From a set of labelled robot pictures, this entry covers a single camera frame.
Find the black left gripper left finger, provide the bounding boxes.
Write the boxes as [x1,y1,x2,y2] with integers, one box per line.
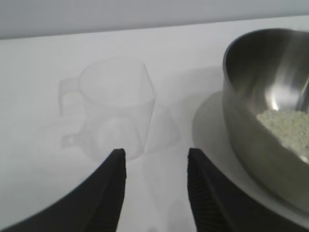
[0,148,127,232]

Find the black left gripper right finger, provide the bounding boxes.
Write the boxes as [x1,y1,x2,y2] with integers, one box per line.
[187,147,309,232]

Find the stainless steel mixing bowl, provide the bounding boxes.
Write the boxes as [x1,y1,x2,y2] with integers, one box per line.
[222,28,309,214]

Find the clear plastic measuring cup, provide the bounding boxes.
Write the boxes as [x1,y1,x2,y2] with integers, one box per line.
[57,56,157,162]

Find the white tablecloth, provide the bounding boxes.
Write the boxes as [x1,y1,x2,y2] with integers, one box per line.
[0,14,309,232]

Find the white rice grains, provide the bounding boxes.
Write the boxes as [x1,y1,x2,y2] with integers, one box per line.
[255,108,309,163]

